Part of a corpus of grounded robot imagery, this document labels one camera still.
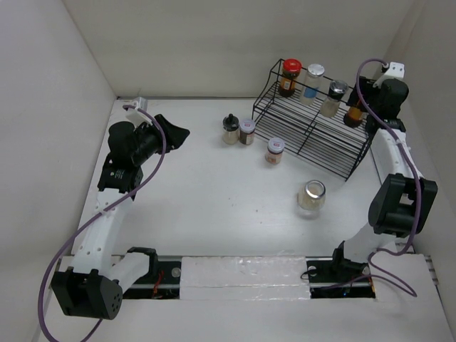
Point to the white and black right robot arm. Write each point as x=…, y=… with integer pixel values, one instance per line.
x=402, y=204

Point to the silver lid blue label shaker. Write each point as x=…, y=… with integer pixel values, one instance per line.
x=312, y=81

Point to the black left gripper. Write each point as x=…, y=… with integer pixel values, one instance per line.
x=174, y=135

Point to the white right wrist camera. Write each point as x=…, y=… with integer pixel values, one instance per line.
x=391, y=70

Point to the white lid orange spice jar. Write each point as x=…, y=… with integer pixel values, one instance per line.
x=274, y=151

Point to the wide clear glass jar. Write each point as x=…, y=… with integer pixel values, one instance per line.
x=311, y=198

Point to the red lid chili jar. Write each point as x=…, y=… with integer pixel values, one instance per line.
x=291, y=69
x=354, y=117

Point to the white lid dark spice jar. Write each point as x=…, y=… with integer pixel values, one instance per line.
x=246, y=131

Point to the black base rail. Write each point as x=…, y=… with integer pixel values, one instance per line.
x=245, y=278

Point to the black wire rack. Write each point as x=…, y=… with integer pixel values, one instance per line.
x=325, y=142

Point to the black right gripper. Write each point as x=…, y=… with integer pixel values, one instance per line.
x=366, y=86

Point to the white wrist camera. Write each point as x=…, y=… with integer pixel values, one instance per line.
x=135, y=111
x=391, y=70

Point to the black collar pepper shaker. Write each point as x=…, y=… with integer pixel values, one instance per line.
x=337, y=90

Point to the black knob grinder jar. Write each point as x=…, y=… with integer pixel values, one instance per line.
x=230, y=126

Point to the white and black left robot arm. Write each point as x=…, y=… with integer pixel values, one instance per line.
x=92, y=286

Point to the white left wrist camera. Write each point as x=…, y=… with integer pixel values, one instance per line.
x=135, y=111

